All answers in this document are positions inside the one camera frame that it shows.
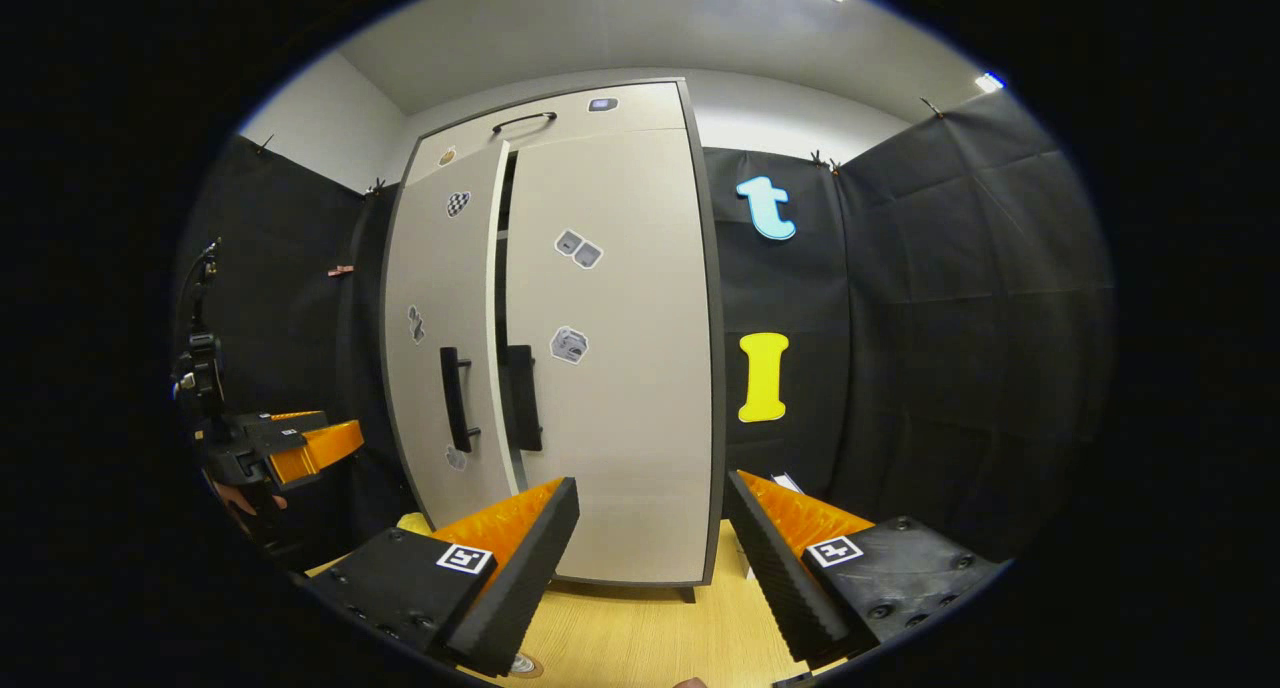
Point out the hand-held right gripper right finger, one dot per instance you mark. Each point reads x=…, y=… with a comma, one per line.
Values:
x=780, y=583

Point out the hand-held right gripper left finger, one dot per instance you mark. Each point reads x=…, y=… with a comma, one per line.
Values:
x=510, y=593

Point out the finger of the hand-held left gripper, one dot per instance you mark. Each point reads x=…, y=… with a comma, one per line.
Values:
x=310, y=450
x=285, y=420

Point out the round wooden coaster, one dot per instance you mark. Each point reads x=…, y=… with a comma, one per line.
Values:
x=525, y=666

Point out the white cabinet door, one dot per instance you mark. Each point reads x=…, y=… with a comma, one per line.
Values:
x=630, y=418
x=435, y=278

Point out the white cabinet drawer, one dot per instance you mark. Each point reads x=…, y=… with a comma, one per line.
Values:
x=620, y=128

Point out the printed paper box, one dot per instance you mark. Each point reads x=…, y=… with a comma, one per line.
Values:
x=787, y=483

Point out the yellow round object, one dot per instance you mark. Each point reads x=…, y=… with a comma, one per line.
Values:
x=415, y=525

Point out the black backdrop cloth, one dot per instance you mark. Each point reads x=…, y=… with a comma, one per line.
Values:
x=280, y=228
x=950, y=318

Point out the small ceiling light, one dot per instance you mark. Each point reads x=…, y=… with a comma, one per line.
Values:
x=989, y=82

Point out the white cabinet with dark frame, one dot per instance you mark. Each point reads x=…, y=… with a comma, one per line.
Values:
x=718, y=388

